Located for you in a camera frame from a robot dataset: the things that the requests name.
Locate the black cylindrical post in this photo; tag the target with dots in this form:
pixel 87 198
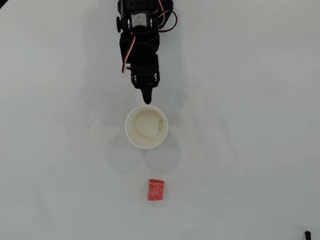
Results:
pixel 307 236

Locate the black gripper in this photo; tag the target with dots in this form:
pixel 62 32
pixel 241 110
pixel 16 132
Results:
pixel 145 78

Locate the red foam cube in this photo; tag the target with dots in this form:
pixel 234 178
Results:
pixel 156 190

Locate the tan paper cup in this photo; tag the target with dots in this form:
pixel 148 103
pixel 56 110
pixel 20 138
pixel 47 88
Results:
pixel 146 125

